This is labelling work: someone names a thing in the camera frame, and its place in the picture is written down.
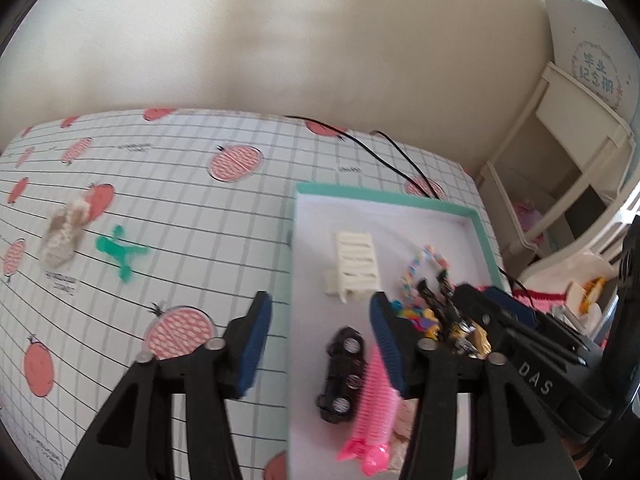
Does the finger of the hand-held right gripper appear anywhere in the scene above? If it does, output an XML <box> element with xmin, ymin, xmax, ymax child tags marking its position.
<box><xmin>451</xmin><ymin>283</ymin><xmax>538</xmax><ymax>356</ymax></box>
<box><xmin>487</xmin><ymin>286</ymin><xmax>591</xmax><ymax>356</ymax></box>

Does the pink hair curler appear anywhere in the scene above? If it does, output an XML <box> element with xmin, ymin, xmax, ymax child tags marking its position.
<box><xmin>337</xmin><ymin>345</ymin><xmax>401</xmax><ymax>479</ymax></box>

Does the beige knitted plush toy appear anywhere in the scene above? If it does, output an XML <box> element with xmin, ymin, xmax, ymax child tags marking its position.
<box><xmin>390</xmin><ymin>400</ymin><xmax>426</xmax><ymax>462</ymax></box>

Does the white tray with teal rim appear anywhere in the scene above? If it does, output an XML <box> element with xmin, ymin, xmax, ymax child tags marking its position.
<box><xmin>287</xmin><ymin>182</ymin><xmax>514</xmax><ymax>480</ymax></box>

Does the small beige knitted pouch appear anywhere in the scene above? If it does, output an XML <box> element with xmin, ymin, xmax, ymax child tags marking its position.
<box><xmin>40</xmin><ymin>199</ymin><xmax>93</xmax><ymax>269</ymax></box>

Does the black toy car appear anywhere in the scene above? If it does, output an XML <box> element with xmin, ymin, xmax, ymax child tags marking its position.
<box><xmin>316</xmin><ymin>326</ymin><xmax>366</xmax><ymax>424</ymax></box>

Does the black gold robot toy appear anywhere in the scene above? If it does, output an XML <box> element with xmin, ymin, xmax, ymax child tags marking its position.
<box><xmin>417</xmin><ymin>270</ymin><xmax>493</xmax><ymax>359</ymax></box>

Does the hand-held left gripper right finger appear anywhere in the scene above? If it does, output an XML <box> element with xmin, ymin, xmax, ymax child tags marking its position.
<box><xmin>369</xmin><ymin>291</ymin><xmax>585</xmax><ymax>480</ymax></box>

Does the white shelf unit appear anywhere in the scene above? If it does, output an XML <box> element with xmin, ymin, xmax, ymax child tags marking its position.
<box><xmin>475</xmin><ymin>62</ymin><xmax>640</xmax><ymax>321</ymax></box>

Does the pomegranate print grid tablecloth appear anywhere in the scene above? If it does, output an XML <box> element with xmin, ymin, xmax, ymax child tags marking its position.
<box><xmin>0</xmin><ymin>107</ymin><xmax>501</xmax><ymax>480</ymax></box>

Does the white printed card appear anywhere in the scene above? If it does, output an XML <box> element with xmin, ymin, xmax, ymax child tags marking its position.
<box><xmin>542</xmin><ymin>0</ymin><xmax>640</xmax><ymax>111</ymax></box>

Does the white toy bed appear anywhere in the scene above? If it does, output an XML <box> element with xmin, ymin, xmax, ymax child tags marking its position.
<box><xmin>324</xmin><ymin>231</ymin><xmax>379</xmax><ymax>304</ymax></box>

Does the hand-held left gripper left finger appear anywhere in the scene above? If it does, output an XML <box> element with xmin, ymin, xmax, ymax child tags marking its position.
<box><xmin>62</xmin><ymin>290</ymin><xmax>274</xmax><ymax>480</ymax></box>

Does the yellow toy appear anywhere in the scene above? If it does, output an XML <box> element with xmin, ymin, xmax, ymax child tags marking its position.
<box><xmin>580</xmin><ymin>275</ymin><xmax>609</xmax><ymax>312</ymax></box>

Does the red pink knitted cloth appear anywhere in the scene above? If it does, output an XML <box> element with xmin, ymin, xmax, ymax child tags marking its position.
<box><xmin>477</xmin><ymin>282</ymin><xmax>572</xmax><ymax>312</ymax></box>

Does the pastel bead bracelet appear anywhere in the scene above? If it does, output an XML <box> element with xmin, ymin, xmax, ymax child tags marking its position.
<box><xmin>401</xmin><ymin>245</ymin><xmax>450</xmax><ymax>307</ymax></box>

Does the green toy figure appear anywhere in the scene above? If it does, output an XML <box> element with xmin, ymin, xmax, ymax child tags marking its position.
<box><xmin>95</xmin><ymin>225</ymin><xmax>150</xmax><ymax>284</ymax></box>

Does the black cable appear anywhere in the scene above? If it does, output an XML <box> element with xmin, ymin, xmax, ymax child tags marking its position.
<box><xmin>285</xmin><ymin>115</ymin><xmax>436</xmax><ymax>199</ymax></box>
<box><xmin>370</xmin><ymin>130</ymin><xmax>442</xmax><ymax>199</ymax></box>

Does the pink toy on shelf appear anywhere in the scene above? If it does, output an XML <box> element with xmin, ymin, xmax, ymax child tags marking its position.
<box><xmin>515</xmin><ymin>200</ymin><xmax>547</xmax><ymax>246</ymax></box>

